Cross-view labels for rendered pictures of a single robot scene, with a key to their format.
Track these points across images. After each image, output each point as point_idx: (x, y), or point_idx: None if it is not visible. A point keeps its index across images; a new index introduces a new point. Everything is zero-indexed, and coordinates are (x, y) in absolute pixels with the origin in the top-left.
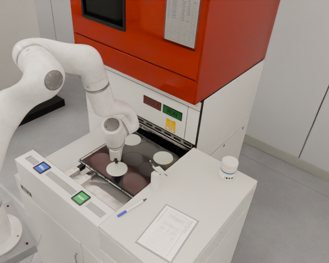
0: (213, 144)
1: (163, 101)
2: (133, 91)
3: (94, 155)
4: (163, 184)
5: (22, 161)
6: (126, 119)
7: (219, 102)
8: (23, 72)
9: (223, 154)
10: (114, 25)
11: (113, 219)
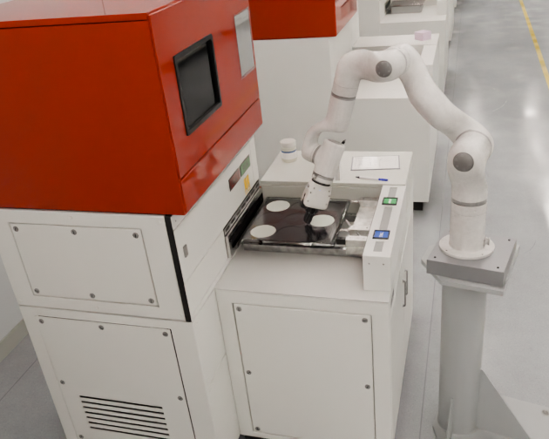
0: None
1: (239, 162)
2: (221, 191)
3: (315, 239)
4: None
5: (387, 250)
6: (315, 143)
7: None
8: (414, 57)
9: None
10: (213, 107)
11: (391, 181)
